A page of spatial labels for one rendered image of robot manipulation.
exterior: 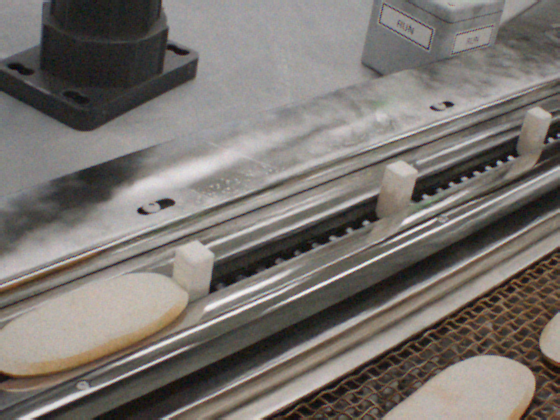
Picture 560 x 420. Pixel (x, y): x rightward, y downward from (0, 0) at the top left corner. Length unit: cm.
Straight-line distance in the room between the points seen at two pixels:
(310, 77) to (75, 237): 31
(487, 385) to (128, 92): 36
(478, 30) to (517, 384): 41
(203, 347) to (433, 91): 29
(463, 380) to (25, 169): 31
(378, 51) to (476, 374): 42
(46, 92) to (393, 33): 25
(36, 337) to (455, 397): 17
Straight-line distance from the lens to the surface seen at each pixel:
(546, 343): 41
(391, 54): 75
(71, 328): 43
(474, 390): 36
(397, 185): 55
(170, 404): 46
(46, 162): 60
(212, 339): 43
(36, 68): 67
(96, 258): 47
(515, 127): 68
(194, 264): 45
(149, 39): 65
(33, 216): 48
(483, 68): 72
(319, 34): 81
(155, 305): 44
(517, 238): 47
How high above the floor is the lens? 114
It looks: 33 degrees down
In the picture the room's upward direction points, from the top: 11 degrees clockwise
